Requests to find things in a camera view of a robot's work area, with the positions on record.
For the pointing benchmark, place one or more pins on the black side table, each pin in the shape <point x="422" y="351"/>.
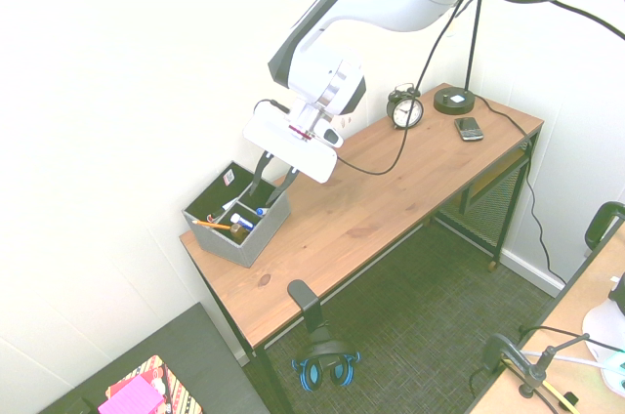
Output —
<point x="195" y="336"/>

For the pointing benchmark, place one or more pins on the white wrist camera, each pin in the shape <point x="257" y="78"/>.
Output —
<point x="332" y="136"/>

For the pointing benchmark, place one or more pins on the black curved hook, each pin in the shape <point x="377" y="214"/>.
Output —
<point x="603" y="223"/>

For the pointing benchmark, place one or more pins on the black metal stand clamp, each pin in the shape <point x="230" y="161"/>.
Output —
<point x="508" y="355"/>

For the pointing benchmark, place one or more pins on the grey fabric holder box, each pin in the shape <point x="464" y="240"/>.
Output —
<point x="229" y="250"/>

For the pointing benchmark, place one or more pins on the small brown bottle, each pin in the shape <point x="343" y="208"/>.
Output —
<point x="237" y="231"/>

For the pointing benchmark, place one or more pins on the white teal power strip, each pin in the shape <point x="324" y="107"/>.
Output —
<point x="615" y="367"/>

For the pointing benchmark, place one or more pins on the black alarm clock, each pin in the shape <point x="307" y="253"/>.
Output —
<point x="407" y="113"/>

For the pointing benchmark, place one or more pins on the white pen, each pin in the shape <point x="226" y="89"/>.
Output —
<point x="228" y="204"/>

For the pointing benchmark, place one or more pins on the black blue headphones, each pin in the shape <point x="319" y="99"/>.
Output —
<point x="312" y="375"/>

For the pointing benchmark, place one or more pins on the orange pencil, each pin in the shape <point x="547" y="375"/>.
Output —
<point x="212" y="225"/>

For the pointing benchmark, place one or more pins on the wooden desk shelf board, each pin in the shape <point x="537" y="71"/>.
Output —
<point x="493" y="175"/>

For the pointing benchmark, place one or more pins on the wooden desk black frame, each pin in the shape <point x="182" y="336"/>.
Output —
<point x="371" y="209"/>

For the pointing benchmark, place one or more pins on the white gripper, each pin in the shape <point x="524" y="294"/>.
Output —
<point x="293" y="150"/>

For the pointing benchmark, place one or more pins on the white marker blue cap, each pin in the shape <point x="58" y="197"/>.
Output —
<point x="244" y="221"/>
<point x="262" y="212"/>

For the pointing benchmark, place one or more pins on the patterned red striped book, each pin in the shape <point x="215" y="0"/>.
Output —
<point x="180" y="394"/>

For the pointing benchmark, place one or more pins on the black desk lamp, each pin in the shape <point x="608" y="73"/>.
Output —
<point x="446" y="102"/>

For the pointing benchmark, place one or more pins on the black headphone hanger clamp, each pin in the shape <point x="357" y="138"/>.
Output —
<point x="303" y="294"/>

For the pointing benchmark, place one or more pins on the light wooden table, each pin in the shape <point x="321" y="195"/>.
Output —
<point x="571" y="326"/>

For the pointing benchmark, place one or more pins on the pink notepad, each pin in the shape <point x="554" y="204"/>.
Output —
<point x="132" y="397"/>

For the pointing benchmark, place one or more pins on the black keypad phone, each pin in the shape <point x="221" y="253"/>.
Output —
<point x="469" y="128"/>

